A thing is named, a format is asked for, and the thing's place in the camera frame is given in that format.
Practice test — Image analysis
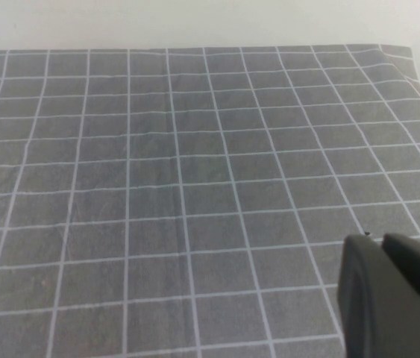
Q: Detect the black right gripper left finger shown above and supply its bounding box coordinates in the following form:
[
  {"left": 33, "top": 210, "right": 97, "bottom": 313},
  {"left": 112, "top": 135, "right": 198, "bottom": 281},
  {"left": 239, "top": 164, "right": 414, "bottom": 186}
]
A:
[{"left": 337, "top": 233, "right": 420, "bottom": 358}]

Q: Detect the grey white-checked tablecloth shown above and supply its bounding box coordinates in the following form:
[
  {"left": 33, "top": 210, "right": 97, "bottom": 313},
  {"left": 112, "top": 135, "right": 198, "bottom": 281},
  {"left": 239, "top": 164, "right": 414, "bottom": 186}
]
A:
[{"left": 0, "top": 44, "right": 420, "bottom": 358}]

